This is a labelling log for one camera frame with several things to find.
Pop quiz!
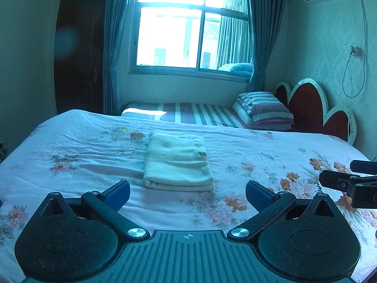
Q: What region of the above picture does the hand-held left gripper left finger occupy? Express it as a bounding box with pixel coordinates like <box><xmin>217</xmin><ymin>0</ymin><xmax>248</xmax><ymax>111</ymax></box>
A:
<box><xmin>41</xmin><ymin>180</ymin><xmax>151</xmax><ymax>245</ymax></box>

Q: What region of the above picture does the white towel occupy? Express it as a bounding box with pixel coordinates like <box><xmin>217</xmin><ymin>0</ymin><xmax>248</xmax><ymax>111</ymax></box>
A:
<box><xmin>143</xmin><ymin>131</ymin><xmax>215</xmax><ymax>192</ymax></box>

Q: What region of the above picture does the dark wooden wardrobe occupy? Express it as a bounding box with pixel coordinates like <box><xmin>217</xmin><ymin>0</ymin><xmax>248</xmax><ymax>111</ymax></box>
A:
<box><xmin>54</xmin><ymin>0</ymin><xmax>110</xmax><ymax>115</ymax></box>

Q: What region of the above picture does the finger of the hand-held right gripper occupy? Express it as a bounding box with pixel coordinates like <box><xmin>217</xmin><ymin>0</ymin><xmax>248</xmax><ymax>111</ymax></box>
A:
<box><xmin>319</xmin><ymin>169</ymin><xmax>377</xmax><ymax>190</ymax></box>
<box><xmin>350</xmin><ymin>159</ymin><xmax>377</xmax><ymax>173</ymax></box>

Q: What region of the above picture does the sliding glass window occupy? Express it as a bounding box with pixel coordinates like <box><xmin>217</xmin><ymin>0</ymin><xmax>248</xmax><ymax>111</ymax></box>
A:
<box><xmin>127</xmin><ymin>0</ymin><xmax>254</xmax><ymax>79</ymax></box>

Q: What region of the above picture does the red petal-shaped headboard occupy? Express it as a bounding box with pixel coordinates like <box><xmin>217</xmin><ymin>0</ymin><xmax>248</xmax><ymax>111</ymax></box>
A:
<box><xmin>273</xmin><ymin>78</ymin><xmax>358</xmax><ymax>146</ymax></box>

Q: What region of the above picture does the blue window curtain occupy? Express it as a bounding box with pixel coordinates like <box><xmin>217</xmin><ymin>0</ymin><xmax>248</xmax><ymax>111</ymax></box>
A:
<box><xmin>245</xmin><ymin>0</ymin><xmax>288</xmax><ymax>92</ymax></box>
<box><xmin>102</xmin><ymin>0</ymin><xmax>142</xmax><ymax>116</ymax></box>

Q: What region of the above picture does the striped pillow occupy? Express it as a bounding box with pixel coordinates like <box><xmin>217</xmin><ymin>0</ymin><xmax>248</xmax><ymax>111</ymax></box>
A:
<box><xmin>232</xmin><ymin>91</ymin><xmax>295</xmax><ymax>130</ymax></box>

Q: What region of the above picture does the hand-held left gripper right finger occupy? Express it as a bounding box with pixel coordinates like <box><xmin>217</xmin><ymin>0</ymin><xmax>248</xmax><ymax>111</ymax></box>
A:
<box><xmin>226</xmin><ymin>180</ymin><xmax>338</xmax><ymax>244</ymax></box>

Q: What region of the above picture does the folded quilt on windowsill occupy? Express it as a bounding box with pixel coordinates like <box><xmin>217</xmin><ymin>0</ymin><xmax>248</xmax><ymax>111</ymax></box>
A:
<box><xmin>218</xmin><ymin>62</ymin><xmax>254</xmax><ymax>76</ymax></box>

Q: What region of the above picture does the striped mattress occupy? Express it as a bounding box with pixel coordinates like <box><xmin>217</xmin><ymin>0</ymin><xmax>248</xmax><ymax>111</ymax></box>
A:
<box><xmin>120</xmin><ymin>101</ymin><xmax>251</xmax><ymax>129</ymax></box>

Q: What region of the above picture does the floral bedsheet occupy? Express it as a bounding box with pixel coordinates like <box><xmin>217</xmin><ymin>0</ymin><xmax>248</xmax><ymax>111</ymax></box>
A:
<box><xmin>0</xmin><ymin>109</ymin><xmax>377</xmax><ymax>283</ymax></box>

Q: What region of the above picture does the hanging charger cable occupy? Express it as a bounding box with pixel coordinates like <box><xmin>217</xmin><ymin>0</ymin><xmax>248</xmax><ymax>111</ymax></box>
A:
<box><xmin>342</xmin><ymin>0</ymin><xmax>369</xmax><ymax>99</ymax></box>

